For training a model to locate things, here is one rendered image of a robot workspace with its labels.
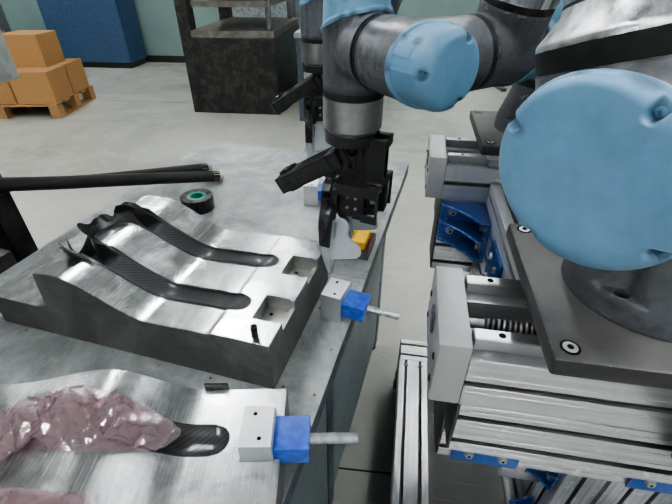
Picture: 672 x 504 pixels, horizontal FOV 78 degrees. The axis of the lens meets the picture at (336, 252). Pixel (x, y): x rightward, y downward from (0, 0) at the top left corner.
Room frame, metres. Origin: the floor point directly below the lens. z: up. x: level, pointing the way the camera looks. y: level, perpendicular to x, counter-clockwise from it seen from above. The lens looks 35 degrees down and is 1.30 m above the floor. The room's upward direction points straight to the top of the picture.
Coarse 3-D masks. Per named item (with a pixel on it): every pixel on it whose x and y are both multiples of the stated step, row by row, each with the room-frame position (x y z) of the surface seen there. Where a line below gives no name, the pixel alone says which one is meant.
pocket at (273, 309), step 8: (272, 296) 0.48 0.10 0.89; (264, 304) 0.47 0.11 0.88; (272, 304) 0.48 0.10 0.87; (280, 304) 0.47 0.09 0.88; (288, 304) 0.47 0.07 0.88; (256, 312) 0.44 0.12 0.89; (264, 312) 0.46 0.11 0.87; (272, 312) 0.47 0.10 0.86; (280, 312) 0.47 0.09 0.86; (288, 312) 0.45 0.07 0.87; (264, 320) 0.45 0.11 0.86; (272, 320) 0.45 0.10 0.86; (280, 320) 0.45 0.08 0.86
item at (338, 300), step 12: (324, 288) 0.54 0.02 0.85; (336, 288) 0.54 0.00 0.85; (348, 288) 0.54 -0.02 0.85; (324, 300) 0.52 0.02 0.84; (336, 300) 0.51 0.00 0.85; (348, 300) 0.52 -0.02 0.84; (360, 300) 0.52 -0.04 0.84; (324, 312) 0.52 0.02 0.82; (336, 312) 0.51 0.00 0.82; (348, 312) 0.51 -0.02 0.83; (360, 312) 0.50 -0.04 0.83; (372, 312) 0.51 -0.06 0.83; (384, 312) 0.50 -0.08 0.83
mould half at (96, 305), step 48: (144, 240) 0.58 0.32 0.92; (240, 240) 0.64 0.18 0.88; (288, 240) 0.63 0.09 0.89; (0, 288) 0.53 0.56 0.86; (48, 288) 0.47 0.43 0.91; (96, 288) 0.46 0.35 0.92; (240, 288) 0.50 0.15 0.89; (288, 288) 0.49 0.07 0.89; (96, 336) 0.46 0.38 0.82; (144, 336) 0.43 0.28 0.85; (192, 336) 0.41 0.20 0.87; (240, 336) 0.39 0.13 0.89; (288, 336) 0.43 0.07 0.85
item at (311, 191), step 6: (318, 180) 0.96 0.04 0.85; (306, 186) 0.93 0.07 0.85; (312, 186) 0.93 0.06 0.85; (318, 186) 0.95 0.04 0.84; (306, 192) 0.93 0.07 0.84; (312, 192) 0.93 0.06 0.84; (318, 192) 0.93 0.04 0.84; (306, 198) 0.93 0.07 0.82; (312, 198) 0.93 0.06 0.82; (318, 198) 0.93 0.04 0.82; (306, 204) 0.93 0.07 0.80; (312, 204) 0.93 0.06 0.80
